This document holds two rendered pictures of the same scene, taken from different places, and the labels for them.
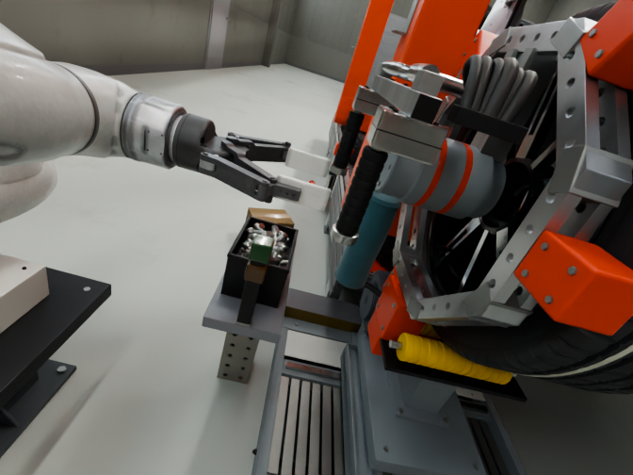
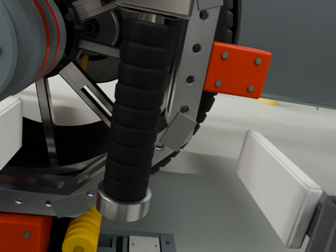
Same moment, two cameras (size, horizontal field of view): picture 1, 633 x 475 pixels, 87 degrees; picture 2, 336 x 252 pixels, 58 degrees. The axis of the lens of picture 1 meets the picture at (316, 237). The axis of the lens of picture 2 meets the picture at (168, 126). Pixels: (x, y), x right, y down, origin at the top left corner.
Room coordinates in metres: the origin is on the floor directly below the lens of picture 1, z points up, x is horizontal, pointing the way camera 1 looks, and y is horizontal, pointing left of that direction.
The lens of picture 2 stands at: (0.46, 0.18, 0.89)
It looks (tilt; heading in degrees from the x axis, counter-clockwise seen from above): 18 degrees down; 268
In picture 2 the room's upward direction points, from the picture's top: 11 degrees clockwise
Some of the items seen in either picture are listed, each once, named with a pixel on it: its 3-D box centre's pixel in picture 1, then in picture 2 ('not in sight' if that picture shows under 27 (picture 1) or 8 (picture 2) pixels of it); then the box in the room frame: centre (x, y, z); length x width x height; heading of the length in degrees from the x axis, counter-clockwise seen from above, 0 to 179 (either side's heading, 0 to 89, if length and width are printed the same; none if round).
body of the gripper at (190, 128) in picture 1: (213, 149); not in sight; (0.45, 0.18, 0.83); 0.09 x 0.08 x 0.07; 97
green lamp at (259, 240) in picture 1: (262, 249); not in sight; (0.54, 0.09, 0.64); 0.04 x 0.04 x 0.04; 7
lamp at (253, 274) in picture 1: (256, 270); not in sight; (0.54, 0.09, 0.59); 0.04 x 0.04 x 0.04; 7
